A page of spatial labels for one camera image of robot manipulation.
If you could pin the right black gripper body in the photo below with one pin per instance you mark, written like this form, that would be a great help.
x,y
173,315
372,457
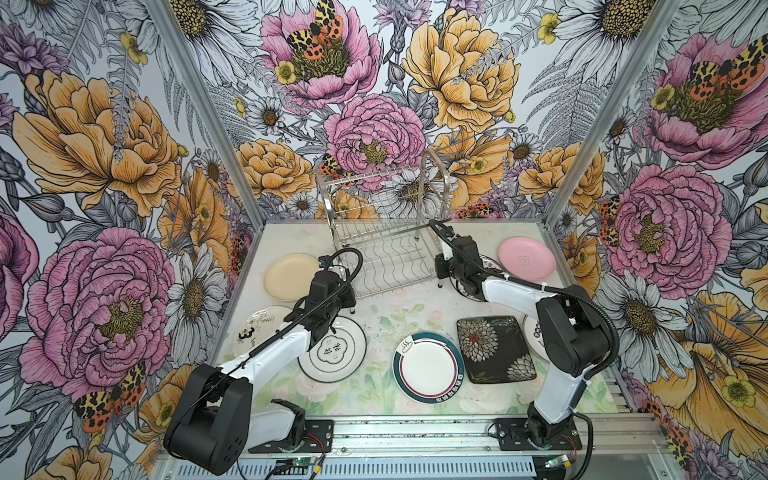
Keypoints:
x,y
448,268

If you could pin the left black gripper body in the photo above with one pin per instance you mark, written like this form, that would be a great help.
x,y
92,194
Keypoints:
x,y
346,300

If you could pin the white plate black rim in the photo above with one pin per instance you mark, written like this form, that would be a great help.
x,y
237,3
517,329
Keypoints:
x,y
338,354

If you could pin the black square floral plate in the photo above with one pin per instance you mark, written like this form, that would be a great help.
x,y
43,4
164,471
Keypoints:
x,y
494,350

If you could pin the chrome wire dish rack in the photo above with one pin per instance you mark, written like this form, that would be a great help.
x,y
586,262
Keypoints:
x,y
385,214

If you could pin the white plate green red rim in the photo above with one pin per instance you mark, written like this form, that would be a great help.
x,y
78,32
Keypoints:
x,y
428,368

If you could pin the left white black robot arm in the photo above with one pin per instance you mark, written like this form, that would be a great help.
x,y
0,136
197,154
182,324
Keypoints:
x,y
213,423

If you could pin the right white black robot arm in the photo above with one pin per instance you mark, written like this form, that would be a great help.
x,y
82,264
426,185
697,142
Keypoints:
x,y
579,339

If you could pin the white plate orange sunburst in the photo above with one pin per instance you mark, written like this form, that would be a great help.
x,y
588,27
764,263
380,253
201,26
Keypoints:
x,y
488,263

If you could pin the cream round plate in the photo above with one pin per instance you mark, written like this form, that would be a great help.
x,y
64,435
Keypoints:
x,y
289,277

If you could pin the pink round plate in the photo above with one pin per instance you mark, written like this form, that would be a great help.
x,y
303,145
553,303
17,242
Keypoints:
x,y
526,258

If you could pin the white plate with black drawing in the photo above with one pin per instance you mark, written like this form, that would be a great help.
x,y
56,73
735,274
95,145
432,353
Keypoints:
x,y
257,328

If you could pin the white plate red characters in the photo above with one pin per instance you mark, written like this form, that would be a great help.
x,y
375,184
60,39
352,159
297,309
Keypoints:
x,y
534,337

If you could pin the green circuit board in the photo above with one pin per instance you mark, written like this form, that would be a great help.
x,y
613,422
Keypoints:
x,y
298,463

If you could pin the white vented panel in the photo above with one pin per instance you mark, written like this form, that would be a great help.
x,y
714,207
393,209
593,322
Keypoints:
x,y
505,467

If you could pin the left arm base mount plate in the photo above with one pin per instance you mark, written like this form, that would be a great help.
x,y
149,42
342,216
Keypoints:
x,y
316,438

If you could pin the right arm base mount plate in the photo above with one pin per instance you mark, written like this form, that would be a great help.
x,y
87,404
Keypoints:
x,y
510,433

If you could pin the aluminium front rail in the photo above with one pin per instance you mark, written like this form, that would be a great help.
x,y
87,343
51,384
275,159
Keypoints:
x,y
619,434

